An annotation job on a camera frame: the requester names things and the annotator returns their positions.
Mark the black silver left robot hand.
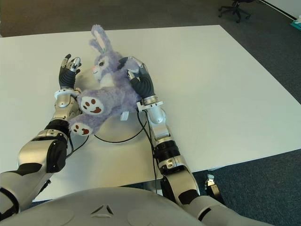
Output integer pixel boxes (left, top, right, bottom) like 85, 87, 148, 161
58, 53, 82, 89

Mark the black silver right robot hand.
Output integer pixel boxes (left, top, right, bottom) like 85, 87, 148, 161
118, 56, 156, 101

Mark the purple plush bunny doll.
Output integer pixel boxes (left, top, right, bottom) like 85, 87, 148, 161
68, 24, 142, 137

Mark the white plate with black rim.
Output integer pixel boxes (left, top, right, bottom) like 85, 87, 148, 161
94, 110, 148, 143

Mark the black office chair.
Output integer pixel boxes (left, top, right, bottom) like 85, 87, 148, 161
218, 0, 251, 24

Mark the black white stand part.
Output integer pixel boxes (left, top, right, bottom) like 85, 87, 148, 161
204, 174, 223, 204

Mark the silver robot torso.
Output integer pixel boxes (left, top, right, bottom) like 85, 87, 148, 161
1, 187, 200, 226

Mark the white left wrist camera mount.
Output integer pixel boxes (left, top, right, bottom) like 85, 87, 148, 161
54, 88, 82, 98

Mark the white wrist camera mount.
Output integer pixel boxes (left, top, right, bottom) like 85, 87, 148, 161
137, 100, 164, 111
54, 88, 82, 98

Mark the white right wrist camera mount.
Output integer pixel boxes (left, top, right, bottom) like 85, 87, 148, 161
137, 100, 164, 111

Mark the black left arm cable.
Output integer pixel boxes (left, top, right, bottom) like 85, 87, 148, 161
68, 135, 89, 158

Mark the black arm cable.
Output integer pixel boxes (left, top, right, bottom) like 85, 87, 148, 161
137, 110, 158, 193
68, 135, 89, 158

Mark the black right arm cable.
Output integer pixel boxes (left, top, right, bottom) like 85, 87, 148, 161
137, 110, 158, 193

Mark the silver table pedestal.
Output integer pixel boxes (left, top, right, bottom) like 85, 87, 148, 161
142, 180, 163, 195

